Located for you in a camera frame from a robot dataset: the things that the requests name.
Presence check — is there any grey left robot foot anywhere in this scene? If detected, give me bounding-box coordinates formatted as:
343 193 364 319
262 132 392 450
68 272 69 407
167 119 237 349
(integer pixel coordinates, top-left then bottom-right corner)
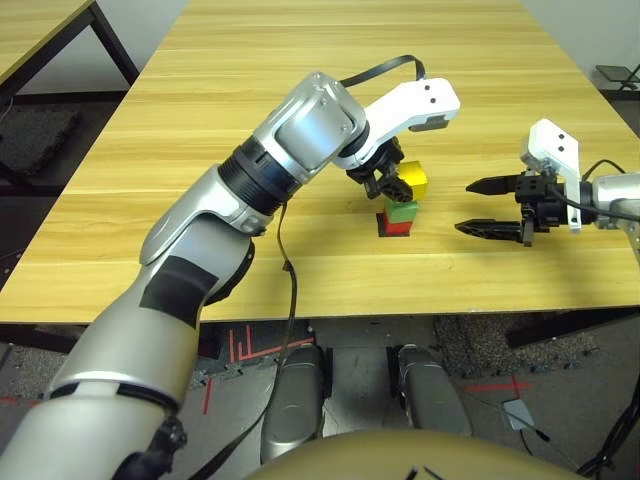
259 344 329 464

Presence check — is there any small grey floor box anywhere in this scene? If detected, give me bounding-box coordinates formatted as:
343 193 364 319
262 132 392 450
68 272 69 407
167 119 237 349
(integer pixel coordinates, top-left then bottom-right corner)
502 398 536 432

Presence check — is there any grey robot foot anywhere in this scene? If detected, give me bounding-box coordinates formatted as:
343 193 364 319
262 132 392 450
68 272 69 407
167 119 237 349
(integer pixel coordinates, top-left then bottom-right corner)
397 343 474 436
259 344 329 464

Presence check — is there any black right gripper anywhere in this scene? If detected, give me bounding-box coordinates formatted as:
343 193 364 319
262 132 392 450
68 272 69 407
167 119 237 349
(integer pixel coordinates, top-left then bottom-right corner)
453 170 569 248

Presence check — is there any red block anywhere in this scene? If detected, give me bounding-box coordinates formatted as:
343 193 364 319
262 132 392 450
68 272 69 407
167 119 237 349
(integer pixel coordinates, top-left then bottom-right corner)
382 213 414 235

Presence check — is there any red floor tape cross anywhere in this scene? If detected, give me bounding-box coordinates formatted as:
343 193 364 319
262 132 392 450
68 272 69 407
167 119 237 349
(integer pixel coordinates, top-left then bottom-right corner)
464 375 535 399

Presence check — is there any wooden side table black frame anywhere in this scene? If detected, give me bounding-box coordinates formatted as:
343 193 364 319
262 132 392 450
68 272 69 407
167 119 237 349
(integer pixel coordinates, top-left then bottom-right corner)
0 0 141 104

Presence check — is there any yellow block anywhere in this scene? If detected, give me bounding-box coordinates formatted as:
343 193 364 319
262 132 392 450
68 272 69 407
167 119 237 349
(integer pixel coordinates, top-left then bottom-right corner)
397 159 430 200

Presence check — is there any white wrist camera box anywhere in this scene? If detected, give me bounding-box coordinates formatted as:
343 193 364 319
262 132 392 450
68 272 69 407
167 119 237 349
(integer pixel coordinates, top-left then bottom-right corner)
519 118 584 235
332 77 461 171

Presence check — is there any grey right robot foot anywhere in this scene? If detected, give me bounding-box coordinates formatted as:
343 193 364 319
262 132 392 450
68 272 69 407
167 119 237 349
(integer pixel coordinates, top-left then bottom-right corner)
397 343 474 436

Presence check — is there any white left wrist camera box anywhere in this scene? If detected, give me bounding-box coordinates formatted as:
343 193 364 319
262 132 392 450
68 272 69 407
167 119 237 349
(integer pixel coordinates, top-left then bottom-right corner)
332 77 461 171

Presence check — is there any black metal stand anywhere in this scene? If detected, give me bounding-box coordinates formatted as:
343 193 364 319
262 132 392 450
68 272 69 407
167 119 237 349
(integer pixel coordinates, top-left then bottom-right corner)
594 63 640 92

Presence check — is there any green block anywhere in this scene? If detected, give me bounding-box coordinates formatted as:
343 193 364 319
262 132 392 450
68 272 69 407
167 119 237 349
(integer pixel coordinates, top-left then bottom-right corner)
384 197 417 224

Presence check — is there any speckled grey floor mat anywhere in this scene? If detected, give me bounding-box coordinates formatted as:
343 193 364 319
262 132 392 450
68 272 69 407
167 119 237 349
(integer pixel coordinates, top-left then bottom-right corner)
432 314 601 379

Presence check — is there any black floor cable bundle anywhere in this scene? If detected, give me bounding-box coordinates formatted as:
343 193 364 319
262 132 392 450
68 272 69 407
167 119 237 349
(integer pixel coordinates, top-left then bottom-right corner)
577 399 640 476

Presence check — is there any black floor mat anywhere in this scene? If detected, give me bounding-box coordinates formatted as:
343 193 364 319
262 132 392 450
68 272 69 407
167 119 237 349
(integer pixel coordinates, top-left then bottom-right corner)
0 107 81 176

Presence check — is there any black left wrist camera cable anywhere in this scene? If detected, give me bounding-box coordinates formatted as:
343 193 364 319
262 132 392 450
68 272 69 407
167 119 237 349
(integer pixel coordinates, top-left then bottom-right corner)
187 53 427 480

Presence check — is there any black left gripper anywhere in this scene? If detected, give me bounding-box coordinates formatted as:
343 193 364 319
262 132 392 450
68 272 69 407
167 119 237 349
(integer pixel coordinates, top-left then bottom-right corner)
344 137 416 204

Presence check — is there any tan robot torso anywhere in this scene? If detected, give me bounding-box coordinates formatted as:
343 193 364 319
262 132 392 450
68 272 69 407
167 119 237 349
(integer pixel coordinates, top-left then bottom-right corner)
249 429 591 480

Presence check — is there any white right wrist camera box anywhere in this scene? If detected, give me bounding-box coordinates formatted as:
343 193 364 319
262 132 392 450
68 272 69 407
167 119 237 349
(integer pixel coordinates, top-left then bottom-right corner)
519 118 584 235

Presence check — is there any red angled floor tape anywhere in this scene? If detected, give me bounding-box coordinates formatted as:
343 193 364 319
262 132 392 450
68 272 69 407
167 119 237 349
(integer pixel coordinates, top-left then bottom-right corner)
228 324 316 362

